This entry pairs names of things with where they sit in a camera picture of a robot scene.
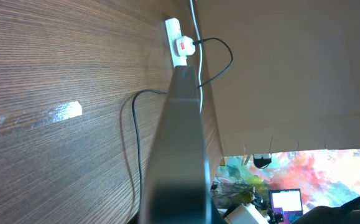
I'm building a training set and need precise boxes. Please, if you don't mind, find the brown cardboard panel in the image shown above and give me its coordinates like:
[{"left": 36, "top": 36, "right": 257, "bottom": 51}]
[{"left": 196, "top": 1, "right": 360, "bottom": 156}]

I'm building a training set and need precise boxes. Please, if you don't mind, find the teal-screen Galaxy smartphone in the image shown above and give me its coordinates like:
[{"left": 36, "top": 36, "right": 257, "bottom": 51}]
[{"left": 139, "top": 65, "right": 211, "bottom": 223}]

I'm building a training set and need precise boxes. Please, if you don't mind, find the white power strip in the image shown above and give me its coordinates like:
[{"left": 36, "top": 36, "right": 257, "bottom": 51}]
[{"left": 165, "top": 18, "right": 187, "bottom": 67}]

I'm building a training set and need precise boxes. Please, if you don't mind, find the laptop with bright screen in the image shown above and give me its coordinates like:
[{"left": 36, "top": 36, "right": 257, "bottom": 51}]
[{"left": 269, "top": 189, "right": 303, "bottom": 224}]

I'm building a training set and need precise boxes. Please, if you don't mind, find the white power strip cord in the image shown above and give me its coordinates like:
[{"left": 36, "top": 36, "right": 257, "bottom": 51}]
[{"left": 188, "top": 0, "right": 205, "bottom": 114}]

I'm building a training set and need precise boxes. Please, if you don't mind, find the colourful painted backdrop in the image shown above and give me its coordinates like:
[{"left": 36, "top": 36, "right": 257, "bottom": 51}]
[{"left": 215, "top": 149, "right": 360, "bottom": 212}]

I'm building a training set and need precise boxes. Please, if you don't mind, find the black USB charging cable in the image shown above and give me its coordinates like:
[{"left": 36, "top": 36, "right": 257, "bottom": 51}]
[{"left": 131, "top": 37, "right": 234, "bottom": 218}]

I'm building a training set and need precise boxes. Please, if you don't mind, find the white USB charger plug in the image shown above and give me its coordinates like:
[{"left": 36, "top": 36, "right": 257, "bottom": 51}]
[{"left": 175, "top": 35, "right": 196, "bottom": 57}]

